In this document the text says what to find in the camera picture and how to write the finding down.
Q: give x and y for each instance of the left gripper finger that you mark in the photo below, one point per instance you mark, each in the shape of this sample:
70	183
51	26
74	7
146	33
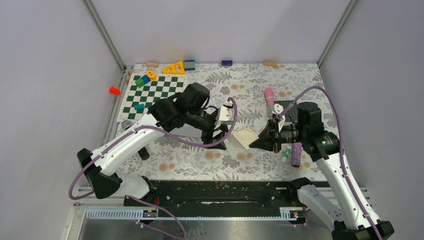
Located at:
207	137
220	146

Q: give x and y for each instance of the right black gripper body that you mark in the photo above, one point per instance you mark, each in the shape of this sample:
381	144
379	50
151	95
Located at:
289	134

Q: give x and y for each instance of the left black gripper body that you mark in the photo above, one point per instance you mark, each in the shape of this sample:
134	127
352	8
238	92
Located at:
203	120

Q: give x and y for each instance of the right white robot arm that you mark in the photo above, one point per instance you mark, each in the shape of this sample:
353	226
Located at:
353	218

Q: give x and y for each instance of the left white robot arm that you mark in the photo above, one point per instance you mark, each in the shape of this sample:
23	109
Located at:
100	166

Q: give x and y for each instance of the purple glitter microphone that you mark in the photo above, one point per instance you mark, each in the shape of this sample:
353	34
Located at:
296	154

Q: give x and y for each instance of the dark grey lego baseplate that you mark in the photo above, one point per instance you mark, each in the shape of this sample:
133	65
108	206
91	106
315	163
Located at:
292	114

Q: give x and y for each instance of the green white glue stick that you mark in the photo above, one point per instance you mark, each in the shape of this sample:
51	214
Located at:
286	154

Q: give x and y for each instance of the pink marker pen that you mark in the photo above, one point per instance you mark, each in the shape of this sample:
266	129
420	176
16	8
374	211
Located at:
269	97

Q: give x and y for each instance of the floral patterned table mat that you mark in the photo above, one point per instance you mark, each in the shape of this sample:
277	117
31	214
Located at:
172	160

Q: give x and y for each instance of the yellow triangle toy block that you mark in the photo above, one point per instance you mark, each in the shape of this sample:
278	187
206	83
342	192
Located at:
174	69

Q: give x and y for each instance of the dark blue lego brick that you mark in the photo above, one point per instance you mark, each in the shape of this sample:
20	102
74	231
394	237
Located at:
226	62

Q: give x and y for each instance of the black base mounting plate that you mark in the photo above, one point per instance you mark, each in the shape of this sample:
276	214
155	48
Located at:
224	199

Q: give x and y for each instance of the black grey microphone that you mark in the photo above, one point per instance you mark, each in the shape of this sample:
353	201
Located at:
142	152

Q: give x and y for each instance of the teal small block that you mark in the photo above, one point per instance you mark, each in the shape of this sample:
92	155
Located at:
139	107

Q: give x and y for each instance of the right wooden cylinder peg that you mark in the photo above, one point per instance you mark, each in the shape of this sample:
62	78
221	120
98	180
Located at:
271	64

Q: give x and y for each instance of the wooden cylinder peg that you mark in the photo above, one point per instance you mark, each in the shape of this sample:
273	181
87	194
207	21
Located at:
271	64
151	64

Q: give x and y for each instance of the green white chessboard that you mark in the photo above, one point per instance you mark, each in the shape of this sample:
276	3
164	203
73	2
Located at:
165	86

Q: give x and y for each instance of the blue cube block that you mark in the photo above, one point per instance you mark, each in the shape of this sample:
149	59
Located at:
145	79

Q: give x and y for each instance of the green cube block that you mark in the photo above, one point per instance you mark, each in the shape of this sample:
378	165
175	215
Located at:
139	82

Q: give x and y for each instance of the left wooden cylinder peg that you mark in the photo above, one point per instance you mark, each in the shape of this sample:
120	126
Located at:
151	64

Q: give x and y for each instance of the red cylinder block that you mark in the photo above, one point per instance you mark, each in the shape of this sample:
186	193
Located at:
115	91

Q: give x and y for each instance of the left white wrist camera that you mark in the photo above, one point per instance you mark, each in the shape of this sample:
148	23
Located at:
225	115

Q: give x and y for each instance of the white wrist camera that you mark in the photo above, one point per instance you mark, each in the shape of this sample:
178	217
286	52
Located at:
277	117
225	115

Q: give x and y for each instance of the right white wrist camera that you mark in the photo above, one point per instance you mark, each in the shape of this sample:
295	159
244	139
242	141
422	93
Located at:
277	117

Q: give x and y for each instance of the orange ring toy block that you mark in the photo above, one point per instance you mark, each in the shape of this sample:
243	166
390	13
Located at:
152	75

